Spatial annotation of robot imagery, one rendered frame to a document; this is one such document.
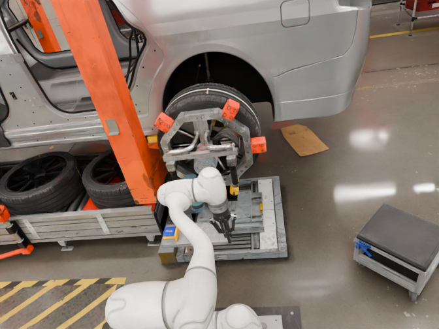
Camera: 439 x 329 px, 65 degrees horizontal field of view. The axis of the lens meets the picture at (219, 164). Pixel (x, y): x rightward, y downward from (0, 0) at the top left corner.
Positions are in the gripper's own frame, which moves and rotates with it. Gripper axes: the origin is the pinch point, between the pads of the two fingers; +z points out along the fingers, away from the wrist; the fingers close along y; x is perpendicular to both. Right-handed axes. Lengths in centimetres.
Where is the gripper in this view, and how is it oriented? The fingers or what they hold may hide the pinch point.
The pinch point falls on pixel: (228, 236)
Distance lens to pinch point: 168.8
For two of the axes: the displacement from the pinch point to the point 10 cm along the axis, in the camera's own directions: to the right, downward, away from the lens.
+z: 2.2, 7.7, 6.0
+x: -0.1, -6.2, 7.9
